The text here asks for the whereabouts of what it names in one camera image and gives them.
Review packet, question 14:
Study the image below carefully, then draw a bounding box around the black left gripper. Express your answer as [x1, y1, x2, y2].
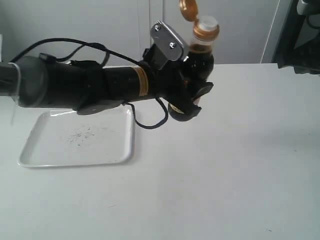
[139, 47, 214, 122]

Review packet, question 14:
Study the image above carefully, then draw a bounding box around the soy sauce bottle gold cap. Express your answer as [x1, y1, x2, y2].
[167, 0, 221, 123]

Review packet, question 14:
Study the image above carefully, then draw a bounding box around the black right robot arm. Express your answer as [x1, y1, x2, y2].
[272, 0, 320, 75]

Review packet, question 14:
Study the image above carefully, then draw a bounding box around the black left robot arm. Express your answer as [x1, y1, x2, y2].
[0, 47, 213, 118]

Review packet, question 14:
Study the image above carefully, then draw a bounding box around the white rectangular plastic tray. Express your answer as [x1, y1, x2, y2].
[18, 107, 135, 168]

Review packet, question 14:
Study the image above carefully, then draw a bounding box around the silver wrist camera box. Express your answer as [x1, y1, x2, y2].
[150, 20, 189, 62]

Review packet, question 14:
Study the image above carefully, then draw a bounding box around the black camera cable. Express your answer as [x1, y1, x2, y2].
[9, 37, 173, 130]

